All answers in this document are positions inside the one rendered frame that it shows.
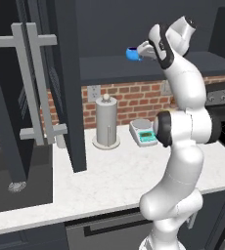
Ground dark base cabinet door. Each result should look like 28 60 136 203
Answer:
178 187 225 250
0 222 69 250

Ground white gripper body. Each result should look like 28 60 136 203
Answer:
136 40 158 62

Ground grey wall outlet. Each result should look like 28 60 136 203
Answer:
86 84 102 104
160 80 173 97

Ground grey dishwasher front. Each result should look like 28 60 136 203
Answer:
65 208 156 250

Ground grey kitchen scale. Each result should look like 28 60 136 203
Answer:
128 118 159 148

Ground grey paper towel holder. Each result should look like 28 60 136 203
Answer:
91 93 121 151

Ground grey base cabinet handle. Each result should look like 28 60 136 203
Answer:
186 210 198 230

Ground dark closed wall cabinet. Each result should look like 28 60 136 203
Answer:
207 5 225 64

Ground blue cup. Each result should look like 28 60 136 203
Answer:
125 46 145 63

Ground black dishwasher handle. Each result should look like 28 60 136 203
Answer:
82 218 153 238

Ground grey cabinet door handle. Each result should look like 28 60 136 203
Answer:
19 21 68 146
0 21 46 146

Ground dark sink basin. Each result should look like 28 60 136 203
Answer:
0 142 54 215

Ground dark open wall cabinet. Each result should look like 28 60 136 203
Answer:
74 0 225 86

